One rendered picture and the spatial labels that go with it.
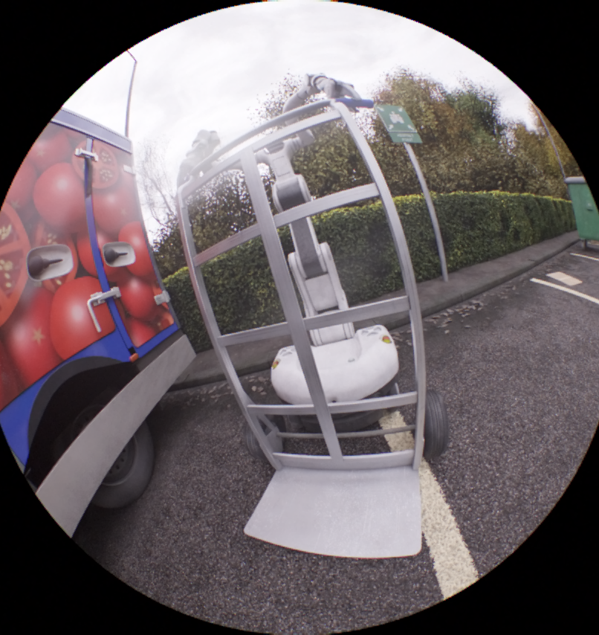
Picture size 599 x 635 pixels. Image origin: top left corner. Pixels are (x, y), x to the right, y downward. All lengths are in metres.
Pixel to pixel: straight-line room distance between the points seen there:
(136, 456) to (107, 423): 0.33
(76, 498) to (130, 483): 0.40
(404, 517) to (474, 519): 0.25
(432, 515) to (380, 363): 0.59
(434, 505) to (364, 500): 0.24
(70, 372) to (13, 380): 0.31
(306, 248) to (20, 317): 1.41
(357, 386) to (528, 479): 0.79
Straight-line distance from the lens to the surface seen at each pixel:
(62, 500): 1.10
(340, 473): 0.84
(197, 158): 0.98
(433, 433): 0.68
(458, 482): 0.84
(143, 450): 1.39
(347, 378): 0.70
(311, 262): 1.03
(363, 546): 0.71
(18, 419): 1.04
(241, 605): 0.90
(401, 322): 1.70
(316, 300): 1.13
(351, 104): 0.74
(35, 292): 1.13
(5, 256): 1.18
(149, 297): 1.52
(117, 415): 1.18
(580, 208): 5.41
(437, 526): 0.79
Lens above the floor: 0.77
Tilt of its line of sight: 17 degrees down
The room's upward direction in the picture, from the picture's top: 19 degrees counter-clockwise
